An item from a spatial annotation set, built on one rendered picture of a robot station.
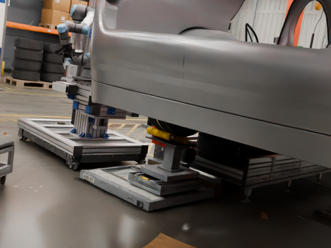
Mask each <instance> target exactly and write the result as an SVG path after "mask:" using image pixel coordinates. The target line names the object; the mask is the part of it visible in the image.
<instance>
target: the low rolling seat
mask: <svg viewBox="0 0 331 248"><path fill-rule="evenodd" d="M14 149H15V146H14V141H12V140H7V139H2V138H0V155H1V154H3V153H6V152H8V161H7V163H4V162H0V183H1V184H5V181H6V175H7V174H9V173H12V168H13V159H14Z"/></svg>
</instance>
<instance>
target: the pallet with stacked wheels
mask: <svg viewBox="0 0 331 248"><path fill-rule="evenodd" d="M14 46H16V49H14V57H15V59H13V63H12V66H13V67H14V68H13V69H12V70H11V77H9V76H5V77H4V82H5V83H10V84H11V85H16V86H17V87H25V88H38V89H51V90H53V89H52V85H53V82H56V81H61V78H62V77H65V78H66V76H65V73H66V69H64V66H63V61H62V56H63V50H62V51H61V52H60V53H58V54H56V53H55V51H56V50H57V49H59V48H61V47H62V45H60V44H54V43H47V42H45V43H42V42H41V41H34V40H28V39H22V38H17V39H15V43H14ZM41 50H43V53H42V51H41ZM41 61H42V62H41ZM66 68H67V66H66ZM39 71H41V72H39ZM25 82H28V83H25ZM49 84H52V85H49Z"/></svg>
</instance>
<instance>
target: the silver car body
mask: <svg viewBox="0 0 331 248"><path fill-rule="evenodd" d="M244 1H245V0H96V5H95V11H94V18H93V25H92V33H91V41H90V63H91V78H92V102H93V103H95V104H98V105H102V106H105V107H109V108H118V109H121V110H125V111H129V112H132V113H136V114H139V115H143V116H146V117H150V118H154V119H157V120H160V121H164V122H167V123H171V124H175V125H179V126H182V127H186V128H189V129H193V130H196V131H200V132H204V133H207V134H211V135H214V136H218V137H221V138H225V139H228V140H232V141H236V142H239V143H242V144H246V145H249V146H253V147H256V148H260V149H263V150H267V151H270V152H274V153H277V154H281V155H285V156H289V157H292V158H296V159H299V160H303V161H306V162H309V163H313V164H316V165H319V166H322V167H325V168H328V169H331V0H316V1H318V2H319V3H320V4H321V5H322V7H323V10H324V13H325V15H326V23H327V36H328V45H327V46H326V48H321V49H315V48H305V47H296V46H293V45H294V32H295V28H296V25H297V22H298V19H299V17H300V15H301V13H302V11H303V9H304V8H305V7H306V5H307V4H308V3H309V2H311V1H313V0H293V2H292V4H291V6H290V8H289V10H288V13H287V16H286V19H285V22H284V24H283V27H282V29H281V32H280V35H279V37H274V41H273V43H275V44H267V43H259V41H258V37H257V35H256V33H255V32H254V30H253V29H252V28H251V26H250V25H249V24H248V23H246V24H245V41H238V40H237V39H236V38H235V37H234V36H233V35H231V34H230V33H228V30H230V28H231V23H230V21H231V20H232V19H233V18H234V17H235V15H236V14H237V13H238V11H239V9H240V8H241V6H242V4H243V2H244ZM247 26H248V27H249V29H250V30H251V31H252V33H253V34H254V36H255V38H256V41H257V42H253V41H252V38H251V35H250V33H249V30H248V28H247ZM247 32H248V34H249V37H250V39H251V42H248V41H247Z"/></svg>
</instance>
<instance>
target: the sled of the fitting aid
mask: <svg viewBox="0 0 331 248"><path fill-rule="evenodd" d="M128 182H129V183H131V184H133V185H136V186H138V187H140V188H143V189H145V190H147V191H149V192H152V193H154V194H156V195H158V196H162V195H167V194H173V193H178V192H183V191H189V190H194V189H199V188H201V182H202V180H201V179H199V178H191V179H184V180H178V181H172V182H165V181H162V180H160V179H158V178H155V177H153V176H150V175H148V174H145V173H143V172H140V171H139V172H131V173H129V176H128Z"/></svg>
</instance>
